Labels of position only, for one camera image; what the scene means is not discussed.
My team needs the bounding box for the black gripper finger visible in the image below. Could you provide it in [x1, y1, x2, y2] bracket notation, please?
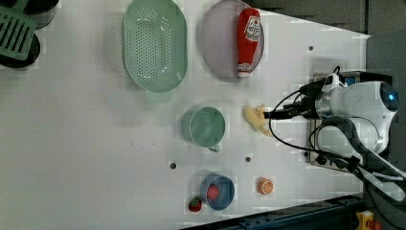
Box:
[263, 109, 301, 120]

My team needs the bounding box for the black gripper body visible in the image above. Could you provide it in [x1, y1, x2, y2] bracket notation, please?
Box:
[299, 80, 325, 119]

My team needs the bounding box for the yellow plush peeled banana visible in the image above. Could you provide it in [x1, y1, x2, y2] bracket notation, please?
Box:
[243, 104, 273, 137]

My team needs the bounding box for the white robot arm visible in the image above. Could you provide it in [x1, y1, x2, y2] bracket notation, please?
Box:
[263, 77, 405, 210]

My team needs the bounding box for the green mug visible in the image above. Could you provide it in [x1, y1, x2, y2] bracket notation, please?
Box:
[181, 106, 226, 152]

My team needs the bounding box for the orange slice toy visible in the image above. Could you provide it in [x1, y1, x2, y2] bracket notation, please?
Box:
[258, 178, 274, 196]

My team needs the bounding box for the red plush ketchup bottle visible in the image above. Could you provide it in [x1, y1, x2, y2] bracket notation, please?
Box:
[237, 8, 260, 78]

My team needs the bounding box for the blue cup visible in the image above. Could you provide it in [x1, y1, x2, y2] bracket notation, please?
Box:
[199, 172, 235, 211]

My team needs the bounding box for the grey round plate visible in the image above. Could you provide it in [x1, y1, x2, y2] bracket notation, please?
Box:
[200, 0, 264, 79]

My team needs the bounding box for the red toy in blue cup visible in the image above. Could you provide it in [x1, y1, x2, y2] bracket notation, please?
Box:
[207, 185, 219, 200]

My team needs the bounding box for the red plush strawberry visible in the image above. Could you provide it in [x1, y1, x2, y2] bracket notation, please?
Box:
[188, 197, 202, 212]

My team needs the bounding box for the yellow red emergency button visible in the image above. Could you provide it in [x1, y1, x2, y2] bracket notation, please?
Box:
[356, 211, 382, 230]

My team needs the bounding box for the black cylindrical holder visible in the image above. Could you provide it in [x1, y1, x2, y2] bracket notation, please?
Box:
[0, 34, 41, 69]
[23, 0, 60, 30]

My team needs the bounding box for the green slotted spatula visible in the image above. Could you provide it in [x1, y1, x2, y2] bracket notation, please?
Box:
[0, 0, 36, 58]

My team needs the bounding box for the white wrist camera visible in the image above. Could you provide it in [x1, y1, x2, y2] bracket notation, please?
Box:
[322, 73, 348, 93]

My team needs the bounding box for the black cable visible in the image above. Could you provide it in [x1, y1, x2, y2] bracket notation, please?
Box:
[268, 65, 406, 230]

